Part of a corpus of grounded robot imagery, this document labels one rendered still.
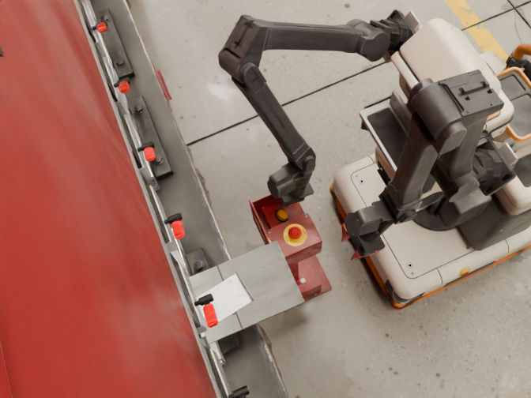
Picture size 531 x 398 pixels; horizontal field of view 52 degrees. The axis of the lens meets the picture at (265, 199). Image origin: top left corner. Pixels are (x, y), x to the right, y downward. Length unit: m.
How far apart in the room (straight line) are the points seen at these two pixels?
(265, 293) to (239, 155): 1.37
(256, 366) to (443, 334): 1.15
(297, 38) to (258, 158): 1.45
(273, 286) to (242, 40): 0.62
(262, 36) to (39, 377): 0.98
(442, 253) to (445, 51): 1.13
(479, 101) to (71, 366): 0.76
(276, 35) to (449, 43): 0.38
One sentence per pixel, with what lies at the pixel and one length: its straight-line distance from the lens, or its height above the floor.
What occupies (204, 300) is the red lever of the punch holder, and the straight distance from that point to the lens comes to 1.16.
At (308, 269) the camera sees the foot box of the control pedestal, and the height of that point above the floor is 0.12.
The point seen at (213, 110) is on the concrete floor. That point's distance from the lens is 2.84.
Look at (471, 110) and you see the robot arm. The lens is 0.93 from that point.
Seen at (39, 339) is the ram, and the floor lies 2.08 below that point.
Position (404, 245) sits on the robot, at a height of 0.28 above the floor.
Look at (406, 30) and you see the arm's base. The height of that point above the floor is 1.22.
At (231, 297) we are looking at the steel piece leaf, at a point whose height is 1.00.
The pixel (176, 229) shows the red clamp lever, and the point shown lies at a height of 1.31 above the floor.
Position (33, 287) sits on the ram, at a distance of 0.36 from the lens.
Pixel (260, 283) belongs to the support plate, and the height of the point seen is 1.00.
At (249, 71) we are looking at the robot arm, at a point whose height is 1.42.
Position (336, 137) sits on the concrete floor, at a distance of 2.73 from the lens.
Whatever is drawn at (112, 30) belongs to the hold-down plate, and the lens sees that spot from 2.04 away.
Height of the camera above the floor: 2.39
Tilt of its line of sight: 67 degrees down
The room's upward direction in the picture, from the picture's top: 10 degrees counter-clockwise
